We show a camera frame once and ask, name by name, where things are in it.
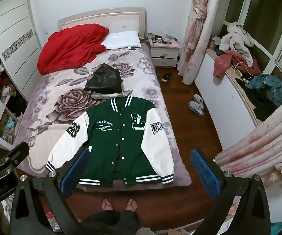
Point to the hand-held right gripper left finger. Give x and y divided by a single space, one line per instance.
73 172

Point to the black shoe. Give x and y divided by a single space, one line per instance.
169 75
165 78

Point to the person's dark trousers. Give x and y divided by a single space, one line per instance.
111 222

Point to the beige bed headboard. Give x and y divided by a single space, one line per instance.
94 18

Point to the white pillow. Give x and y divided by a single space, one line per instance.
121 40

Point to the black leather jacket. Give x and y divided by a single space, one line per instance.
104 79

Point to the clutter of small toiletries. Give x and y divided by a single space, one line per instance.
161 39

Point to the white plush garment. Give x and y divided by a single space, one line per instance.
236 38

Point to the teal garment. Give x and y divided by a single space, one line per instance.
270 85

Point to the loose pink floral curtain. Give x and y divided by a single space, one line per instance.
260 149

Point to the green white varsity jacket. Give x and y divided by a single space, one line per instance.
116 149

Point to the bed with floral cover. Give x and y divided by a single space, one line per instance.
65 102

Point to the grey slipper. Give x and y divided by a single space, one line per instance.
201 100
195 107

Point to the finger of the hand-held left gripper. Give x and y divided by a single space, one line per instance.
16 151

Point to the red quilt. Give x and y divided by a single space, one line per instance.
70 46

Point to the person's left foot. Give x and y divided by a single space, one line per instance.
107 204

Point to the small jar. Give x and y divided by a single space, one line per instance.
214 43

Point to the white wardrobe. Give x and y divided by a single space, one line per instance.
14 34

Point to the white bay window cabinet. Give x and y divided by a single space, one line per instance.
219 102

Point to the person's right foot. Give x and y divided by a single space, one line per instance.
131 205

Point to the white window frame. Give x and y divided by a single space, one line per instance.
265 51

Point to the dusty red garment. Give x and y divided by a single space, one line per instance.
225 62

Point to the white nightstand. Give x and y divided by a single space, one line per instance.
164 53

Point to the tied pink floral curtain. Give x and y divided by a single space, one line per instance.
197 29

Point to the person's foot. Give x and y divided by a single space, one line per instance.
131 205
107 204

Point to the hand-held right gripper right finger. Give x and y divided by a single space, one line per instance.
204 173

